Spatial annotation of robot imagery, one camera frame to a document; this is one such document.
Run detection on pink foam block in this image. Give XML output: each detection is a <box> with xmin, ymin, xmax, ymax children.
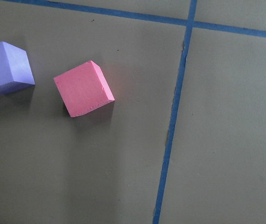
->
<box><xmin>53</xmin><ymin>61</ymin><xmax>115</xmax><ymax>117</ymax></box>

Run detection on purple foam block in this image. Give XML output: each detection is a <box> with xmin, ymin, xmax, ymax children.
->
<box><xmin>0</xmin><ymin>42</ymin><xmax>35</xmax><ymax>94</ymax></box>

